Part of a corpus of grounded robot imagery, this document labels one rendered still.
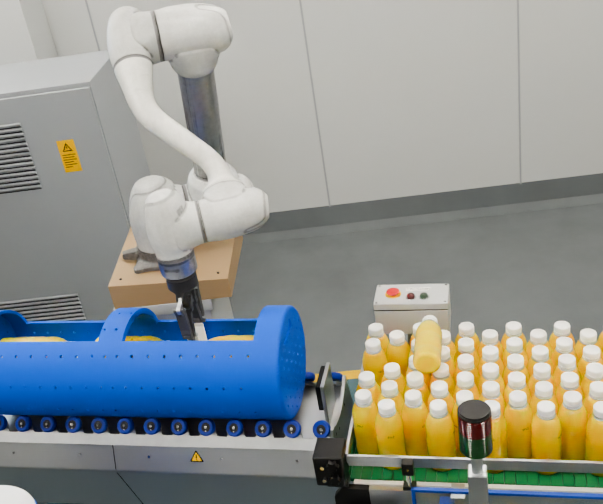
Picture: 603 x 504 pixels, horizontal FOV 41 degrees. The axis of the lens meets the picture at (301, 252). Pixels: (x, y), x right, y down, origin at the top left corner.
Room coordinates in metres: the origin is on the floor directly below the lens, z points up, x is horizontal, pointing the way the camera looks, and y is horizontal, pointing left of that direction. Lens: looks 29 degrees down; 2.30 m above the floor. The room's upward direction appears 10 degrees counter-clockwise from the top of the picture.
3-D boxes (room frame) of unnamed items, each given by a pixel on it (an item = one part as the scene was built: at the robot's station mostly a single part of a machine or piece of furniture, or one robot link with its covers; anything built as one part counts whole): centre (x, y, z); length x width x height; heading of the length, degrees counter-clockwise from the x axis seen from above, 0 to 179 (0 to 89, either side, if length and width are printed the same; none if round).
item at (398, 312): (1.83, -0.28, 1.05); 0.20 x 0.10 x 0.10; 74
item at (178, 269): (1.69, 0.30, 1.39); 0.09 x 0.09 x 0.06
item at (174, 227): (1.69, 0.28, 1.50); 0.13 x 0.11 x 0.16; 98
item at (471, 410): (1.16, -0.27, 1.18); 0.06 x 0.06 x 0.16
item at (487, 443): (1.16, -0.27, 1.18); 0.06 x 0.06 x 0.05
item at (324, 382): (1.61, 0.00, 0.99); 0.10 x 0.02 x 0.12; 164
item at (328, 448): (1.40, 0.01, 0.95); 0.10 x 0.07 x 0.10; 164
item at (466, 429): (1.16, -0.27, 1.23); 0.06 x 0.06 x 0.04
